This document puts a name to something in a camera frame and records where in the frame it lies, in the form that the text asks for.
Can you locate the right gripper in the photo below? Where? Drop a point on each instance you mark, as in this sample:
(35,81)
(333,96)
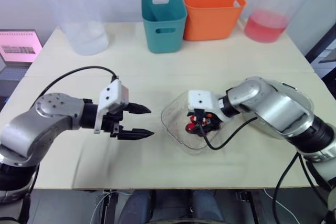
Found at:
(213,124)

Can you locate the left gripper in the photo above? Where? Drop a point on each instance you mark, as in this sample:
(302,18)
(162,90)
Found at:
(110,124)

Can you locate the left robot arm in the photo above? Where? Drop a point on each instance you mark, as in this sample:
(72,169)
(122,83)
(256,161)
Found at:
(50,113)

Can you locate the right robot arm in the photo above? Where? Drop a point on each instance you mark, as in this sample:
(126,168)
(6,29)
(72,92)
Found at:
(278,108)

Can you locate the red cherry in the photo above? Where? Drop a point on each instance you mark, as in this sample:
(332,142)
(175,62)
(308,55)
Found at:
(209,116)
(193,118)
(188,127)

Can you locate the clear plastic bowl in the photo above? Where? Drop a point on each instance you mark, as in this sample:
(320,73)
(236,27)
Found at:
(173,121)

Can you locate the teal plastic bin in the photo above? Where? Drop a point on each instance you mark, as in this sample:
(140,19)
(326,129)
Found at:
(162,35)

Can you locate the robot body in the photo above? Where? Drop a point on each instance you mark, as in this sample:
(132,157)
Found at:
(173,208)

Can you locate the orange plastic bin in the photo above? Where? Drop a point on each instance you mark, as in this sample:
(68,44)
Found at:
(210,22)

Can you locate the clear empty measuring jug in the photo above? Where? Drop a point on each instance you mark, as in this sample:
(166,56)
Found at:
(84,32)

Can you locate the clear jug with pink liquid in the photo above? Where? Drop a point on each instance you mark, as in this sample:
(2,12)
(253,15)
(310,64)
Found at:
(265,27)

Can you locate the open laptop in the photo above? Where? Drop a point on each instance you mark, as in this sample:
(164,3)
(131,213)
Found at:
(15,51)

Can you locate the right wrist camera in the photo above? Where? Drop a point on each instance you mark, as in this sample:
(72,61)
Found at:
(202,100)

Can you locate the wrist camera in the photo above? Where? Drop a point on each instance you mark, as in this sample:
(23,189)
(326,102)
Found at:
(115,95)
(202,100)

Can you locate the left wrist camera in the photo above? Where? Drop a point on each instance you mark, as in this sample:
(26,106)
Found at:
(115,95)

